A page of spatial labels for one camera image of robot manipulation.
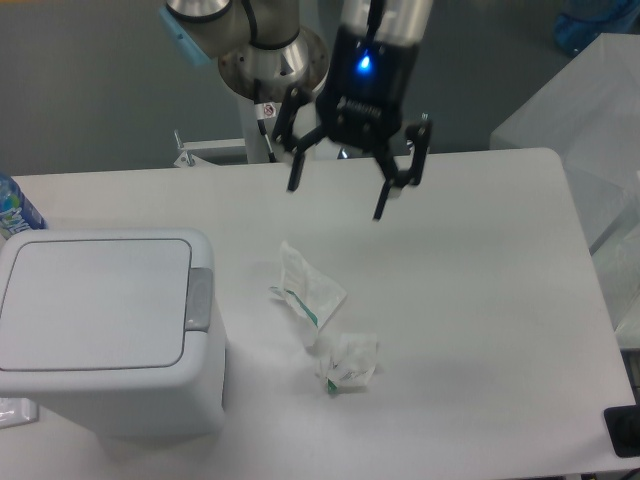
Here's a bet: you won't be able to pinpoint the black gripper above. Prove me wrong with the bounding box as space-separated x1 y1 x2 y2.
272 25 433 221

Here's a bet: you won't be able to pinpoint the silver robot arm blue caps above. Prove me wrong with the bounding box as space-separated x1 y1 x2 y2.
160 1 433 219

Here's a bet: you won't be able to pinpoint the grey trash can push button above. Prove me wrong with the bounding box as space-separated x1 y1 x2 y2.
185 268 214 332

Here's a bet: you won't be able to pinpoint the white push-lid trash can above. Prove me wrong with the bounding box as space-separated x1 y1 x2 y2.
1 228 227 437

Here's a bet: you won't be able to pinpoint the white packet under trash can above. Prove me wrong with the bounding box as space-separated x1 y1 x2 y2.
0 398 39 429

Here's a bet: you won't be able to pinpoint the torn white green wrapper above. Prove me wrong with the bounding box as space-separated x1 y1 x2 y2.
269 241 347 348

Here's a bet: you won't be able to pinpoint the blue plastic bag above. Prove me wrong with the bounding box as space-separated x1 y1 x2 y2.
552 0 639 57

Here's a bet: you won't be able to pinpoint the crumpled white paper wrapper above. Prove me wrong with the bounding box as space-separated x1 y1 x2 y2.
316 333 378 396

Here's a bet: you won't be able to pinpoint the blue labelled plastic bottle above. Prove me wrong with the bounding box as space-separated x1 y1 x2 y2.
1 174 49 240

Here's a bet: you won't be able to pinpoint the black device at table edge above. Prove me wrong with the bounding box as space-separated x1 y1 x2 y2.
603 405 639 458

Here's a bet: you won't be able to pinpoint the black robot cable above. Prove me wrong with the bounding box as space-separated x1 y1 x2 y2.
242 0 278 164

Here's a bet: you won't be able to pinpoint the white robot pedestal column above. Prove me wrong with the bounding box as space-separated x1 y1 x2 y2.
235 94 317 164

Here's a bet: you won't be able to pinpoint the white pedestal base frame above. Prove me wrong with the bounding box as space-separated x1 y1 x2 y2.
172 112 430 169

